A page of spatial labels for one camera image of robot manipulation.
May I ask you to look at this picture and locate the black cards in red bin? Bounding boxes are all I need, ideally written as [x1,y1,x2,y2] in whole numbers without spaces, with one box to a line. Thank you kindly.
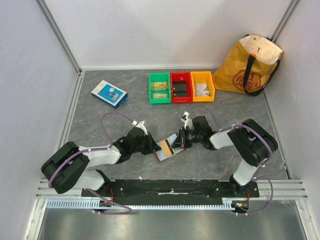
[172,81,188,98]

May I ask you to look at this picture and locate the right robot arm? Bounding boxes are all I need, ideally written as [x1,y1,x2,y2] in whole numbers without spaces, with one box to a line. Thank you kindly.
[169,116,278,197]

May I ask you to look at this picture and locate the gold card with magnetic stripe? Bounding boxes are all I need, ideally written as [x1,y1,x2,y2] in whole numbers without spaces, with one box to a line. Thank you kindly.
[158,138,175,157]

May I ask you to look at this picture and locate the slotted cable duct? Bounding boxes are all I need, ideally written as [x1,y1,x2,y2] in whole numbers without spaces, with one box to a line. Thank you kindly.
[46,198,239,211]

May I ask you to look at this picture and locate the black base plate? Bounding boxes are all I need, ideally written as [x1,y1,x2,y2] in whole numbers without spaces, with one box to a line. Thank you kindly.
[95,179,260,205]

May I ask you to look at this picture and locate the gold card upper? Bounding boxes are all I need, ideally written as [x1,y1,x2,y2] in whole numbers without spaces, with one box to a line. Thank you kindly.
[151,81,168,91]

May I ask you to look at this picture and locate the yellow Trader Joe's tote bag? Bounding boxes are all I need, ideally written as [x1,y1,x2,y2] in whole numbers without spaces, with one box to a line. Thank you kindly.
[212,34,284,97]

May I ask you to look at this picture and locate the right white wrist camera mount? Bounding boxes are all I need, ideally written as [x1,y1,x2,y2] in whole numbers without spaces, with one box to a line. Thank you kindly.
[180,111,193,130]

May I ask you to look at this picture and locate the green plastic bin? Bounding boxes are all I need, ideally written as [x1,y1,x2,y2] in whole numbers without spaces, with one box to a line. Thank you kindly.
[148,72,172,104]

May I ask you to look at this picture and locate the aluminium frame rail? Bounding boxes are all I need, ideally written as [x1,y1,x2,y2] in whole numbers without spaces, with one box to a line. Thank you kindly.
[36,179,308,200]

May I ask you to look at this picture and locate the brown leather card holder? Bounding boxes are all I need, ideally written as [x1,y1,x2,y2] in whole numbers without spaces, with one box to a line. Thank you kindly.
[154,133,186,163]

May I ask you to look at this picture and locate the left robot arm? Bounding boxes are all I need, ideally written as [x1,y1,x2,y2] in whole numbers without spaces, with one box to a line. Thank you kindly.
[41,126,161,197]

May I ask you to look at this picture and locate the silver card in yellow bin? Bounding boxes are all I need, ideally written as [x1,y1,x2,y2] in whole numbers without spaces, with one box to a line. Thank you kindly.
[194,83,210,97]

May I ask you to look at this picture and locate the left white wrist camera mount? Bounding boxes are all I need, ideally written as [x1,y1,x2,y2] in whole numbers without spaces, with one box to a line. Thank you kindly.
[131,120,148,135]

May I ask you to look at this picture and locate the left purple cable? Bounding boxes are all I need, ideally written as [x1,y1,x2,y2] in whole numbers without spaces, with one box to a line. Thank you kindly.
[47,112,137,216]

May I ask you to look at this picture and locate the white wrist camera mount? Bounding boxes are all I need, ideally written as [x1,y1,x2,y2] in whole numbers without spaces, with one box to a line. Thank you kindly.
[180,111,193,130]
[131,120,148,135]

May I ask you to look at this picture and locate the yellow plastic bin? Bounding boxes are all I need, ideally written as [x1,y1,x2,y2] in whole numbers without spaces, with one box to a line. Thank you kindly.
[190,71,216,103]

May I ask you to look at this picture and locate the blue and white box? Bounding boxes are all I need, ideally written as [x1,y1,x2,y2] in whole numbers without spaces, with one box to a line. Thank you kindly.
[91,80,128,109]

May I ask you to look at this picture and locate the gold card lower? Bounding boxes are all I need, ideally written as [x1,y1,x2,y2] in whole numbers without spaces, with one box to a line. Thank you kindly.
[152,93,168,99]

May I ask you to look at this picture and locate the red plastic bin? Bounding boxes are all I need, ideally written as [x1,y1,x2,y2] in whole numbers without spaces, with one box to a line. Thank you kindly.
[170,71,193,104]

